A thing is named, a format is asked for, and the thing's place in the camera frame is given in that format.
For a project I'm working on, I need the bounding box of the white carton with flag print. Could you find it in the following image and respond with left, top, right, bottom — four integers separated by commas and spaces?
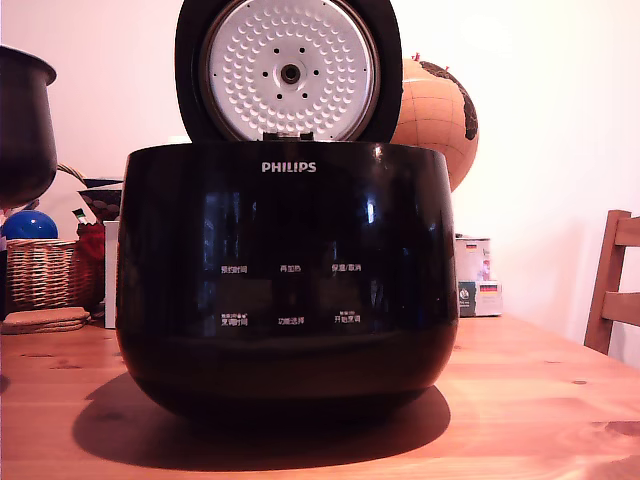
454, 233, 494, 284

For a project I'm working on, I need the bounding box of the wooden chair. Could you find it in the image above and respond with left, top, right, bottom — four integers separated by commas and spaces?
583, 209, 640, 357

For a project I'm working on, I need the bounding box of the dark cooking pot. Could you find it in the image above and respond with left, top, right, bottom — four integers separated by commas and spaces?
0, 44, 59, 209

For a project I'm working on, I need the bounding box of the black rice cooker lid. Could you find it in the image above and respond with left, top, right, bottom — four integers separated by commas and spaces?
174, 0, 404, 145

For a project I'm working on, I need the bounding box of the cork globe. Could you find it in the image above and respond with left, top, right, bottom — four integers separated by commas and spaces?
388, 51, 480, 194

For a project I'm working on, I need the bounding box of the red woven container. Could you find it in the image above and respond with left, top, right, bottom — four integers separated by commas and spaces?
73, 221, 107, 306

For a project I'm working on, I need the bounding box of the white box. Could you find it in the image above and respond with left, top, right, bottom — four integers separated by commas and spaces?
102, 219, 119, 330

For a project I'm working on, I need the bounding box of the scale-patterned bowl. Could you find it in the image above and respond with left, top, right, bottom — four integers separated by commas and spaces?
76, 178, 124, 222

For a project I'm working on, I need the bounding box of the green and white carton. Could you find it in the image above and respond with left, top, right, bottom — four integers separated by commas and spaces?
456, 279, 504, 319

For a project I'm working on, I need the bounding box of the black Philips rice cooker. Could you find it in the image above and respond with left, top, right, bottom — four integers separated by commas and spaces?
115, 140, 460, 420

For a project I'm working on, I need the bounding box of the stack of cork coasters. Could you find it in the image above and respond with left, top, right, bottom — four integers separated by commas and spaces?
0, 306, 93, 336

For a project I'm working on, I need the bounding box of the woven wicker basket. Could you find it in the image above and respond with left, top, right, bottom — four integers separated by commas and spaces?
4, 163, 104, 312

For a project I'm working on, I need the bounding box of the blue ball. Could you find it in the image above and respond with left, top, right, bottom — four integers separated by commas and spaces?
1, 209, 60, 242

